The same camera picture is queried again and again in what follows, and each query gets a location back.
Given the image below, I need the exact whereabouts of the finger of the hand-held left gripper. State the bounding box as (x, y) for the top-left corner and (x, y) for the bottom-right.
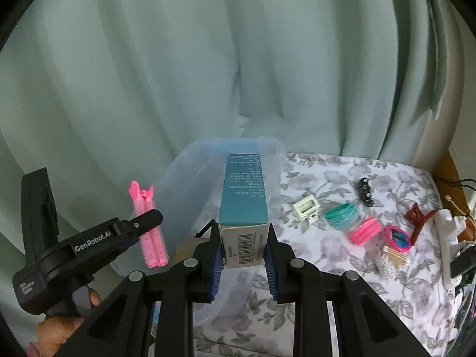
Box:
(112, 209), (164, 248)

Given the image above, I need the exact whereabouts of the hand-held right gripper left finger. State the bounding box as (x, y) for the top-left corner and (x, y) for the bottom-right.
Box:
(84, 221), (226, 357)

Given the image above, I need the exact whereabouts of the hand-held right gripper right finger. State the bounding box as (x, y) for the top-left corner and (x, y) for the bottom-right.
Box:
(262, 223), (413, 357)

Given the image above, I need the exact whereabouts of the pink hair roller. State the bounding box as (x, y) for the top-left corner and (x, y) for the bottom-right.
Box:
(128, 180), (170, 268)

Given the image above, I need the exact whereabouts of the cream hair claw clip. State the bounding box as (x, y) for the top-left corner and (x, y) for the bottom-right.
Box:
(292, 193), (320, 224)

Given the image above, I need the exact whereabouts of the clear plastic storage bin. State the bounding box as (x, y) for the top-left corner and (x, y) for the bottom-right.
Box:
(112, 136), (286, 328)

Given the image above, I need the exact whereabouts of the teal cardboard box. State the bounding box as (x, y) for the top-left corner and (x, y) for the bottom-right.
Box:
(218, 152), (270, 269)

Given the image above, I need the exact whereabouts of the teal hair ties bundle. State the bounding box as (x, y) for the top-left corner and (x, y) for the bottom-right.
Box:
(324, 203), (361, 230)

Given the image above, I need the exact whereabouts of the pink hair ties bundle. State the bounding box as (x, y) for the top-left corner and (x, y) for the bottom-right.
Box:
(348, 216), (383, 246)

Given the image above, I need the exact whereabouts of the pink round compact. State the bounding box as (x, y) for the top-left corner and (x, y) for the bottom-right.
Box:
(383, 225), (413, 250)

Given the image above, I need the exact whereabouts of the person's left hand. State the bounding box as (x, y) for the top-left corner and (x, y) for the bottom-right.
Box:
(24, 288), (103, 357)

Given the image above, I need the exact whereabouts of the grey floral blanket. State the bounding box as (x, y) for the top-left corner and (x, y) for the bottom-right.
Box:
(193, 151), (460, 357)

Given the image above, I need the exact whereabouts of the black rhinestone hair clip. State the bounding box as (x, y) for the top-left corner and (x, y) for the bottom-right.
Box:
(358, 177), (374, 207)

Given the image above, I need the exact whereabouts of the cotton swabs pack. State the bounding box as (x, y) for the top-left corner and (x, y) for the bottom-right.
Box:
(375, 245), (410, 278)

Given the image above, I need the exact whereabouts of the red hair claw clip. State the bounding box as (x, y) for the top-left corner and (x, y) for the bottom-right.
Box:
(405, 203), (437, 239)

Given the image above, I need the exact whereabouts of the pale green curtain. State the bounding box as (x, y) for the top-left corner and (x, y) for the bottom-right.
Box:
(0, 0), (476, 306)

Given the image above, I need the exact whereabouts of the white power strip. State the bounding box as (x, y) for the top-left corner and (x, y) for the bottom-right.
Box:
(435, 208), (469, 291)

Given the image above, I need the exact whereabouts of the black power adapter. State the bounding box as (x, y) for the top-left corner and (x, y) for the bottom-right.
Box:
(450, 249), (476, 279)

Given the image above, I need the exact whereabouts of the thin white cable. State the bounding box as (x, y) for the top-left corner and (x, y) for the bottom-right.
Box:
(445, 195), (476, 218)

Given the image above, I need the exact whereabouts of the black cable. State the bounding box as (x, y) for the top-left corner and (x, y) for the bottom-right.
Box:
(435, 176), (476, 194)

